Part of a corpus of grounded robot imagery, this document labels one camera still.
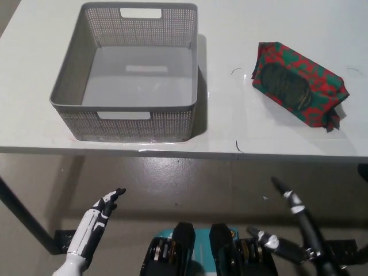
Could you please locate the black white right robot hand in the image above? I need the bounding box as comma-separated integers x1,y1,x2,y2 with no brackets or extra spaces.
247,176,324,264

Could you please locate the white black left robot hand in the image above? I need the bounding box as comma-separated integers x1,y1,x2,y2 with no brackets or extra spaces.
66,187,127,260

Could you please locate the grey perforated plastic basket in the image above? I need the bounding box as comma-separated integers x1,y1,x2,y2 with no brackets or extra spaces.
48,2,200,142

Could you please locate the black table foot plate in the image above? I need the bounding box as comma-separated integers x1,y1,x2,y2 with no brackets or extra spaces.
323,238,359,259
53,229,76,255

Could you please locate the black robot body block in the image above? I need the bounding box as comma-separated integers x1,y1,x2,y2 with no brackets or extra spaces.
139,221,196,276
209,223,278,276

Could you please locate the black metal table leg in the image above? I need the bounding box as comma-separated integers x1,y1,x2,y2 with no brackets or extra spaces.
0,175,57,255

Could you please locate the black left robot body block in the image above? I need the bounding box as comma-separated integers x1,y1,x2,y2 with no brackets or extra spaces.
139,221,196,276

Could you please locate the red green coffee bean bag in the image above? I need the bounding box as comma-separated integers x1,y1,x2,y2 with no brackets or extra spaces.
251,41,351,133

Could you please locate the black right robot body block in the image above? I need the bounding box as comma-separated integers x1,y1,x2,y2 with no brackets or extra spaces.
209,223,278,276

